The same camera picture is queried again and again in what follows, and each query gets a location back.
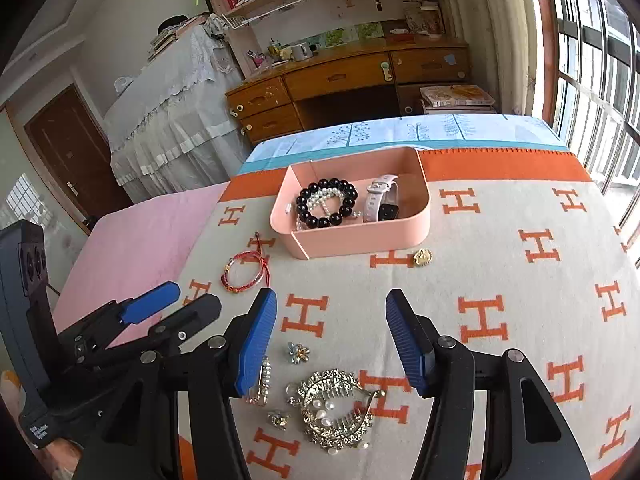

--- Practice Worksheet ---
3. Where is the brown wooden door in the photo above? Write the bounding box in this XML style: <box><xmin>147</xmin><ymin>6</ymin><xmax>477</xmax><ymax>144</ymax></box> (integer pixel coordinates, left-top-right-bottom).
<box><xmin>22</xmin><ymin>85</ymin><xmax>133</xmax><ymax>233</ymax></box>

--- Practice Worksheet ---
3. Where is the wooden bookshelf hutch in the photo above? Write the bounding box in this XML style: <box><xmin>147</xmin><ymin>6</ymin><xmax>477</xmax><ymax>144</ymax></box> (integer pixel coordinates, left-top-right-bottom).
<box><xmin>192</xmin><ymin>0</ymin><xmax>443</xmax><ymax>78</ymax></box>

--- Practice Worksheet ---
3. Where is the white smartwatch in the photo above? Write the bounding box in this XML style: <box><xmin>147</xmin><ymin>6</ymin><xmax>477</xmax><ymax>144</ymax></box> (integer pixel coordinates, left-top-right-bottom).
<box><xmin>364</xmin><ymin>174</ymin><xmax>401</xmax><ymax>222</ymax></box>

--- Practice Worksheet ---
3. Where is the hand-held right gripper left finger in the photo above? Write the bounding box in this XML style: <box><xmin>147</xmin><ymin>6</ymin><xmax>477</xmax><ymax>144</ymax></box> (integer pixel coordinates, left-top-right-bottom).
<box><xmin>75</xmin><ymin>287</ymin><xmax>278</xmax><ymax>480</ymax></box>

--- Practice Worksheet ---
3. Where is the gold chain jewellery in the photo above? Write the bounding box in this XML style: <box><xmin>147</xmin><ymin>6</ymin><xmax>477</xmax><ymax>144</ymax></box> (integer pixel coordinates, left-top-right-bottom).
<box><xmin>286</xmin><ymin>369</ymin><xmax>387</xmax><ymax>456</ymax></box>

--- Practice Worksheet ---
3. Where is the pearl hair clip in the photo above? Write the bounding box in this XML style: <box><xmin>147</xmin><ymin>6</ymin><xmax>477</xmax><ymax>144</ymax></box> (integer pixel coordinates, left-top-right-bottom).
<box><xmin>245</xmin><ymin>355</ymin><xmax>274</xmax><ymax>406</ymax></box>

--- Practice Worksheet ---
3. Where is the orange patterned blanket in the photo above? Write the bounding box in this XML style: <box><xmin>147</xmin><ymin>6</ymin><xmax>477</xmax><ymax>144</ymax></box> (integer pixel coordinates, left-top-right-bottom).
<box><xmin>177</xmin><ymin>147</ymin><xmax>640</xmax><ymax>480</ymax></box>

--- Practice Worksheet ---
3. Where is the pink blanket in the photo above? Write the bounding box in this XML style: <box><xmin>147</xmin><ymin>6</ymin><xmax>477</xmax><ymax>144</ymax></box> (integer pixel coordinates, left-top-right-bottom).
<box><xmin>52</xmin><ymin>182</ymin><xmax>231</xmax><ymax>333</ymax></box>

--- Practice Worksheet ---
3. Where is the black bead bracelet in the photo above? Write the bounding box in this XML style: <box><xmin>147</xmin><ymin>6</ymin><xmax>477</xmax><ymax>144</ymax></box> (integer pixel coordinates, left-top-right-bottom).
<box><xmin>296</xmin><ymin>178</ymin><xmax>358</xmax><ymax>228</ymax></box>

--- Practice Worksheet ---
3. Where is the window with metal grille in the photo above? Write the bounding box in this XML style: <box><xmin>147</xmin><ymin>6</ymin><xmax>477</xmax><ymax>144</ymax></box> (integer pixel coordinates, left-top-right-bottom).
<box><xmin>530</xmin><ymin>0</ymin><xmax>640</xmax><ymax>266</ymax></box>

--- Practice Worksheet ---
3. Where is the blue tree print sheet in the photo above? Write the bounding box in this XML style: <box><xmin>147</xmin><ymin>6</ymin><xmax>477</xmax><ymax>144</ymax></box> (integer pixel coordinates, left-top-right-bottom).
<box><xmin>242</xmin><ymin>114</ymin><xmax>571</xmax><ymax>177</ymax></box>

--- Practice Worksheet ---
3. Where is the red string bracelet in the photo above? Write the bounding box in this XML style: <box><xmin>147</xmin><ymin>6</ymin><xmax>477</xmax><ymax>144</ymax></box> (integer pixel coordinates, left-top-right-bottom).
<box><xmin>221</xmin><ymin>232</ymin><xmax>273</xmax><ymax>293</ymax></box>

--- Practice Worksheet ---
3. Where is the white pearl bracelet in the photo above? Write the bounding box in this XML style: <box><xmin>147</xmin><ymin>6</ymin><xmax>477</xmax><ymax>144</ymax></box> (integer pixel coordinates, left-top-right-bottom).
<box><xmin>295</xmin><ymin>187</ymin><xmax>351</xmax><ymax>233</ymax></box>

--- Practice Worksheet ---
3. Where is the beige curtain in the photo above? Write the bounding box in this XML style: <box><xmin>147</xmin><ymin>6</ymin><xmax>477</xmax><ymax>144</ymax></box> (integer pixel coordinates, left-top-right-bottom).
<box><xmin>435</xmin><ymin>0</ymin><xmax>551</xmax><ymax>116</ymax></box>

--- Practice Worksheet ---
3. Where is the pile of books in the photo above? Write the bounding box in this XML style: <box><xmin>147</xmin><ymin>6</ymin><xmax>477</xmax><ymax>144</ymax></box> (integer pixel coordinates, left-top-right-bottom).
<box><xmin>147</xmin><ymin>15</ymin><xmax>207</xmax><ymax>61</ymax></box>

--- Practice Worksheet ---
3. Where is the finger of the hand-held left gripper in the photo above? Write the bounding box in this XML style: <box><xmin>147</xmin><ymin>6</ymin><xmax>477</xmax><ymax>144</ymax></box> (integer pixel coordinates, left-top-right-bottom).
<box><xmin>57</xmin><ymin>282</ymin><xmax>182</xmax><ymax>356</ymax></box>
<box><xmin>80</xmin><ymin>292</ymin><xmax>223</xmax><ymax>378</ymax></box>

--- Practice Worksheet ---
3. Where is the white lace furniture cover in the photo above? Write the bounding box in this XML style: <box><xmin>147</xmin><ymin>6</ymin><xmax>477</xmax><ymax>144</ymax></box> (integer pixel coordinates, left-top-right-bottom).
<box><xmin>102</xmin><ymin>25</ymin><xmax>251</xmax><ymax>201</ymax></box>

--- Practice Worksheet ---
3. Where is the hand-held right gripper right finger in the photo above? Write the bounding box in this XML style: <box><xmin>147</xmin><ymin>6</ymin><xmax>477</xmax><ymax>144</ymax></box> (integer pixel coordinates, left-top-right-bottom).
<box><xmin>384</xmin><ymin>288</ymin><xmax>592</xmax><ymax>480</ymax></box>

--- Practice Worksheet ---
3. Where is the stack of large books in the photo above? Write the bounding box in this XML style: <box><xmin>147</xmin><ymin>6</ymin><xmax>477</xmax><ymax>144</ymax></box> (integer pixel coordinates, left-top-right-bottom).
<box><xmin>419</xmin><ymin>84</ymin><xmax>498</xmax><ymax>113</ymax></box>

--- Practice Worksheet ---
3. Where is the wooden desk with drawers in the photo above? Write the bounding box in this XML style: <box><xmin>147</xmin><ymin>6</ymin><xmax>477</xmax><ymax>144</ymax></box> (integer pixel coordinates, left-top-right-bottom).
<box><xmin>225</xmin><ymin>37</ymin><xmax>473</xmax><ymax>143</ymax></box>

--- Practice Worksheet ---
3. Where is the pink jewelry tray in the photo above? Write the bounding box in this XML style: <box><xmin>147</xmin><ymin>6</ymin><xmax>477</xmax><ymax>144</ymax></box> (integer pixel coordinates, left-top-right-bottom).
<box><xmin>270</xmin><ymin>147</ymin><xmax>432</xmax><ymax>261</ymax></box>

